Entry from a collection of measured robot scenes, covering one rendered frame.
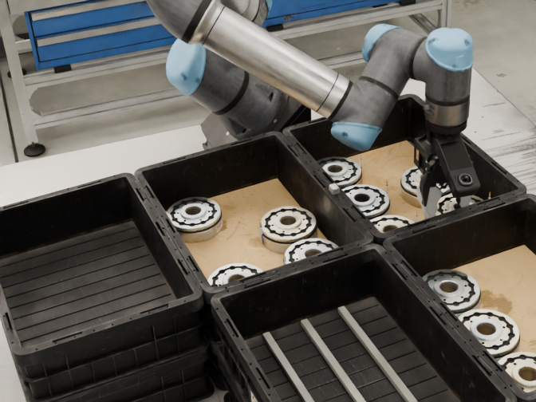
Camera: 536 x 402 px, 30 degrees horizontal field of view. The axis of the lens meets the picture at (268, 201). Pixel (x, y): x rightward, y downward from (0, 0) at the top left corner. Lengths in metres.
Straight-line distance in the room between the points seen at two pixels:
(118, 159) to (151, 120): 1.55
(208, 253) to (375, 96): 0.41
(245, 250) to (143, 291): 0.20
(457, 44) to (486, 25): 2.87
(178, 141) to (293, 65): 0.77
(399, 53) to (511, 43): 2.68
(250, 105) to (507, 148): 0.61
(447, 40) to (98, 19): 2.13
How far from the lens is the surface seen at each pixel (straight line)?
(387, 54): 1.68
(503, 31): 4.44
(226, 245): 1.80
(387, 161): 2.00
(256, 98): 2.07
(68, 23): 3.58
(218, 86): 2.02
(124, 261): 1.79
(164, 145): 2.35
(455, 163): 1.69
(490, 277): 1.72
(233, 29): 1.63
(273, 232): 1.77
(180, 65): 2.02
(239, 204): 1.89
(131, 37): 3.64
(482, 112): 2.44
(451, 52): 1.62
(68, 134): 3.86
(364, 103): 1.65
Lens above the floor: 1.93
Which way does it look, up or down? 35 degrees down
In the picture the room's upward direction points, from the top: 4 degrees counter-clockwise
